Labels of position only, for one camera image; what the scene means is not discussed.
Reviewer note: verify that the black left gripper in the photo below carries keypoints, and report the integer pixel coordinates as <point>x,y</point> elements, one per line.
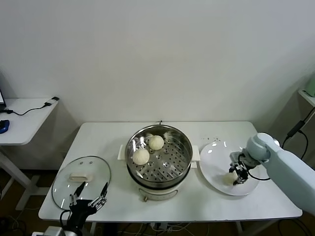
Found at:
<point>80,209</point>

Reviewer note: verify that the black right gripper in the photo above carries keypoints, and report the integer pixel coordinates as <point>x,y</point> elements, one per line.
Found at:
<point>241,169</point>

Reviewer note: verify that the white steamed baozi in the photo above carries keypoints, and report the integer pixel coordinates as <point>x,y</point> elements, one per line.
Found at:
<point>156,143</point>
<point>141,156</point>
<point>229,179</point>

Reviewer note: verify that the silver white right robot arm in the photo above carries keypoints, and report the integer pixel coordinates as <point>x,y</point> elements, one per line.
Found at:
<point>290,167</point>

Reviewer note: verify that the perforated steel steamer basket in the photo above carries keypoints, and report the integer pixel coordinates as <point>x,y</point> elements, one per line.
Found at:
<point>172,169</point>

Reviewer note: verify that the white round plate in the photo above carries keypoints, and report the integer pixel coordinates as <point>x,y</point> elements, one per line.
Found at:
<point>211,157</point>

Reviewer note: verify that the cream electric cooker base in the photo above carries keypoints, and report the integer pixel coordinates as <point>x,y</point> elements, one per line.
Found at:
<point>157,193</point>

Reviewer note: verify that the white power strip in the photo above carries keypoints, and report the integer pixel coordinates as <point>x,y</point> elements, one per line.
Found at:
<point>161,226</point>

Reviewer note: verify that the white side table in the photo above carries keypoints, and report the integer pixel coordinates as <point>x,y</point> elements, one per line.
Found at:
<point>27,123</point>

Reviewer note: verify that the grey USB adapter dongle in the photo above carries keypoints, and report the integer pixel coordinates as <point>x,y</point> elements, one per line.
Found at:
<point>54,99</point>

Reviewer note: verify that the white shelf board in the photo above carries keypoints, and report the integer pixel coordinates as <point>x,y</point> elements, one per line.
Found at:
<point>307,98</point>

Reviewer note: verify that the blue computer mouse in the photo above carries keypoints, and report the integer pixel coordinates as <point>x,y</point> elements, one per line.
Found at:
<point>3,126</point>

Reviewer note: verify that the pale green container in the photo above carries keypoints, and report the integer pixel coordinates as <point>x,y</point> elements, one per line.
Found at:
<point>310,87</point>

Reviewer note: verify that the dark laptop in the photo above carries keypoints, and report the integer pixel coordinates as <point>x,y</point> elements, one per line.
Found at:
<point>1,98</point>

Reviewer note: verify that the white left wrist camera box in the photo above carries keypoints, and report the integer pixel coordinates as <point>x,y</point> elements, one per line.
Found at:
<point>38,234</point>

